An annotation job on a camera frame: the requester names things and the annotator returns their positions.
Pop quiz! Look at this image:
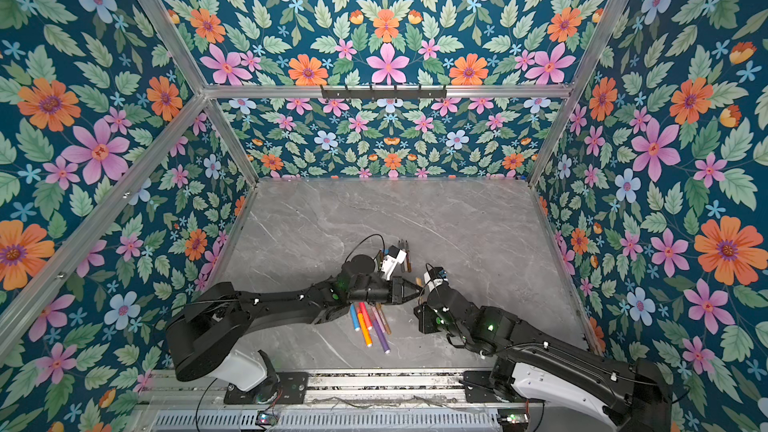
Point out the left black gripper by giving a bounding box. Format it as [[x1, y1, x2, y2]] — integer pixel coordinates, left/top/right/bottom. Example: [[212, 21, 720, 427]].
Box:
[[350, 273, 426, 303]]

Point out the ochre brown marker pen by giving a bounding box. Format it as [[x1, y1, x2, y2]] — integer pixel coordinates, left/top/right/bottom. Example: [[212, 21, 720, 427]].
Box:
[[376, 303, 392, 335]]

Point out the olive green marker pen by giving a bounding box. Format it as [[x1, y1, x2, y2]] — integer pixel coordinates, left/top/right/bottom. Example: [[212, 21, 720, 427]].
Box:
[[404, 240, 412, 273]]

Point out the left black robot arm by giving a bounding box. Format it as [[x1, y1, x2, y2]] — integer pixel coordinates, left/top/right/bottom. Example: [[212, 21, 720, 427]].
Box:
[[166, 254, 421, 391]]

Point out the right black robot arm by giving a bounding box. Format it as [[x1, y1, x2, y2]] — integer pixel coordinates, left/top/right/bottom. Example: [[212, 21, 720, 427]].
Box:
[[414, 278, 673, 431]]

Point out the pink marker pen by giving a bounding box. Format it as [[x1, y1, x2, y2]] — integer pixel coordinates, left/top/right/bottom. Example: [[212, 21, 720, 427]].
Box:
[[372, 304, 386, 333]]

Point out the red marker pen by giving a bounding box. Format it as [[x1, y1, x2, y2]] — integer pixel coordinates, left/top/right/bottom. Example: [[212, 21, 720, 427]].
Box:
[[359, 302, 373, 330]]

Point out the purple marker pen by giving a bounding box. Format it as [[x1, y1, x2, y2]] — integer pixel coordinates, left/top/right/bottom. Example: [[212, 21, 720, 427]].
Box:
[[371, 308, 391, 354]]

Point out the blue marker pen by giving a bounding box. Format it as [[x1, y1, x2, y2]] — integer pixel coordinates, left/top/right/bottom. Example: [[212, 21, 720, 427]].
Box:
[[349, 304, 361, 331]]

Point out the orange marker pen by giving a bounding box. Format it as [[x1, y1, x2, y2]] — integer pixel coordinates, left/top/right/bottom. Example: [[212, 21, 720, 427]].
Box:
[[356, 309, 373, 348]]

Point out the black hook bar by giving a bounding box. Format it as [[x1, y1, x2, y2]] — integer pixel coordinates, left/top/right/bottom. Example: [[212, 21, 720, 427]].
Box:
[[320, 86, 448, 100]]

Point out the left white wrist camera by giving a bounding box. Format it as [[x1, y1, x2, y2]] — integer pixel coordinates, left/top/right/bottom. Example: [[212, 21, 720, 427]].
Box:
[[380, 245, 407, 281]]

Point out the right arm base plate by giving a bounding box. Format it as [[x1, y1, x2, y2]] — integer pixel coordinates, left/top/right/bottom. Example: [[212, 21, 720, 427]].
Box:
[[458, 369, 547, 404]]

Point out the aluminium front rail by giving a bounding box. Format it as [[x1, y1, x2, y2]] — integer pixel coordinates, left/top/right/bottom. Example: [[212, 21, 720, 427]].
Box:
[[137, 368, 634, 409]]

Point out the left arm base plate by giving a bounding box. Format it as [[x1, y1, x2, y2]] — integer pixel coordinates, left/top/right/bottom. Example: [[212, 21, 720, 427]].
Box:
[[223, 372, 309, 406]]

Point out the white vented cable duct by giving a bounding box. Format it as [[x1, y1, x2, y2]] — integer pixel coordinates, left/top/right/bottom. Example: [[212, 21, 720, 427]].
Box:
[[151, 409, 502, 431]]

